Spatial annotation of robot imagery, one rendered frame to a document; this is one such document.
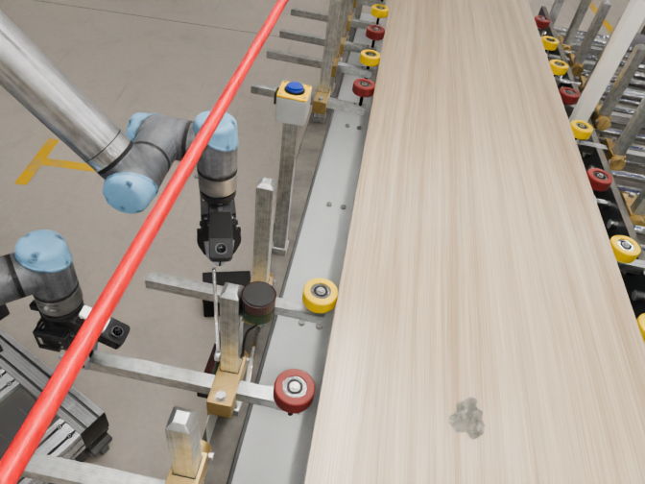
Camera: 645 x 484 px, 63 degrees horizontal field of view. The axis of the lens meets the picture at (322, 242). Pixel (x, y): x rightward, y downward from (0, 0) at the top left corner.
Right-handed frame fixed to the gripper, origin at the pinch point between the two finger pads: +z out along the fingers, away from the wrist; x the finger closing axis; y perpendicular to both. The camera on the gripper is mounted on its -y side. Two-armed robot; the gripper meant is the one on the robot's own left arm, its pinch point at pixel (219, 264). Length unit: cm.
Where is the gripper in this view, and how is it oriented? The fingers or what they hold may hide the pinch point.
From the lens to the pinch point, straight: 117.9
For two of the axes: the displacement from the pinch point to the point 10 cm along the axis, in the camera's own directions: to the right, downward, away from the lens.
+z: -1.2, 7.0, 7.0
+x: -9.7, 0.5, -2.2
